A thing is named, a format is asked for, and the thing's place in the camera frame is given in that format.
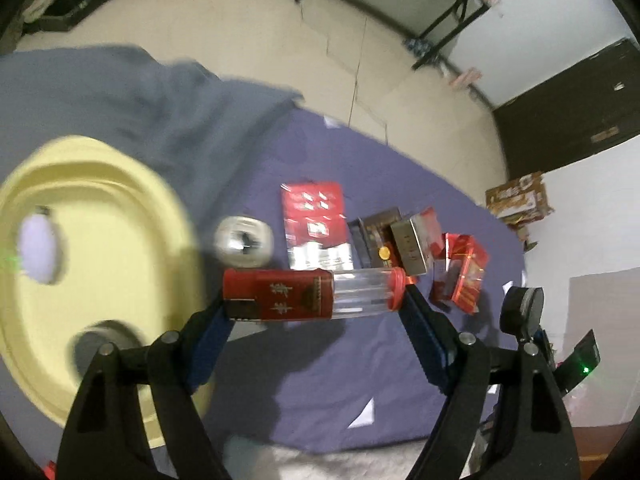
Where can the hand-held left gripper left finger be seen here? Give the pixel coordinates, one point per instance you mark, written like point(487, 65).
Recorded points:
point(210, 342)

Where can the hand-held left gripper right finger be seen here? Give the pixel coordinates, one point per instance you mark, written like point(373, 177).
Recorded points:
point(425, 340)

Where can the red capped clear tube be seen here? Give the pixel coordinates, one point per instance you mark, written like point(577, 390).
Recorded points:
point(280, 295)

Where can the beige gold cigarette box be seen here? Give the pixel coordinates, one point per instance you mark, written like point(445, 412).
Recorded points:
point(410, 250)

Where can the silver round jar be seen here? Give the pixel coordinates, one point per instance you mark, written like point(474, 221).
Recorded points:
point(243, 241)

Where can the dark brown cigarette box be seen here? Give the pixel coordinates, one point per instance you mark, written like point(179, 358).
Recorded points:
point(372, 240)

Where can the yellow plastic basin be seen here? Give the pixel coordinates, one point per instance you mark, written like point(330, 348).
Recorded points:
point(125, 240)

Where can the red silver cigarette box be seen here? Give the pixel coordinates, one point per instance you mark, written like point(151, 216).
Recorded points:
point(315, 220)

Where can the white paper scrap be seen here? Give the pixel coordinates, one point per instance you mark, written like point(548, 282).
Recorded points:
point(365, 416)

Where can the printed cardboard box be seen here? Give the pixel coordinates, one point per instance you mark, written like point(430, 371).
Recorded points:
point(520, 197)

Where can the black white round sponge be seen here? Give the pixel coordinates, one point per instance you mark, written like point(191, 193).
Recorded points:
point(100, 332)

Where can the light shaggy rug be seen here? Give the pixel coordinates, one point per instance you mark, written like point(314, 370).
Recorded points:
point(300, 460)

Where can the lavender oval puff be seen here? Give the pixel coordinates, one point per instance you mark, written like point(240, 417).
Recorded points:
point(40, 250)

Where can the dark wooden door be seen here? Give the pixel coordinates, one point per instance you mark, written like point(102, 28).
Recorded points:
point(575, 110)

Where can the red white packet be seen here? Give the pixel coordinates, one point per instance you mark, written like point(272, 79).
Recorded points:
point(466, 77)

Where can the pack of water bottles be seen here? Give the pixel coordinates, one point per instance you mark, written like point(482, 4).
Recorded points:
point(421, 48)

